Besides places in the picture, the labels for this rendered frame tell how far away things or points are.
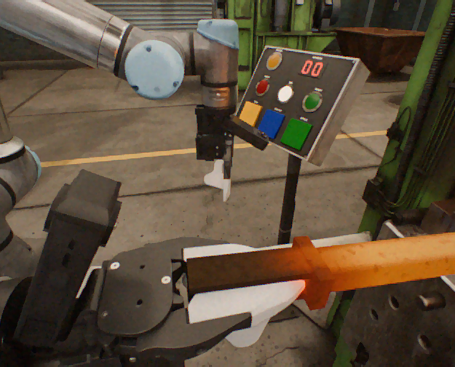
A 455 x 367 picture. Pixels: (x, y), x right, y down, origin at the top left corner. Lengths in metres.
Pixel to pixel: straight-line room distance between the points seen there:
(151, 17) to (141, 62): 7.73
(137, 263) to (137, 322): 0.05
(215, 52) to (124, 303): 0.45
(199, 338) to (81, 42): 0.38
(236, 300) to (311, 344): 1.33
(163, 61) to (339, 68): 0.53
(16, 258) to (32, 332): 0.52
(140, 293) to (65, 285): 0.05
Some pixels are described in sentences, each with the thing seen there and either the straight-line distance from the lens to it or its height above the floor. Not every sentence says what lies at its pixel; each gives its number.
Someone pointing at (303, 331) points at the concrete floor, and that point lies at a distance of 1.54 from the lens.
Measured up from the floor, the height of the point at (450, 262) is 1.13.
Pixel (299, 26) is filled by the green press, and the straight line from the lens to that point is 5.35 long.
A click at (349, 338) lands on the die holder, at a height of 0.50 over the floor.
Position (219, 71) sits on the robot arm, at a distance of 0.55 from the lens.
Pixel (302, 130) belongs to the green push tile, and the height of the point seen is 1.02.
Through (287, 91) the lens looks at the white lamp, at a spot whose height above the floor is 1.10.
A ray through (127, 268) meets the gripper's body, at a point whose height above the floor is 1.15.
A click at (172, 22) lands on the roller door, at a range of 8.14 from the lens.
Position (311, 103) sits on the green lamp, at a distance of 0.81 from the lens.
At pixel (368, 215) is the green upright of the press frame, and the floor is 0.70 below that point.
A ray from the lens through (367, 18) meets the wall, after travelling 10.08.
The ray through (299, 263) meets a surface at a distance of 0.22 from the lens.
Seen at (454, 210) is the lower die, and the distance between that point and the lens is 0.69.
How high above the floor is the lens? 1.31
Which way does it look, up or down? 33 degrees down
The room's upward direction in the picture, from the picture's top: straight up
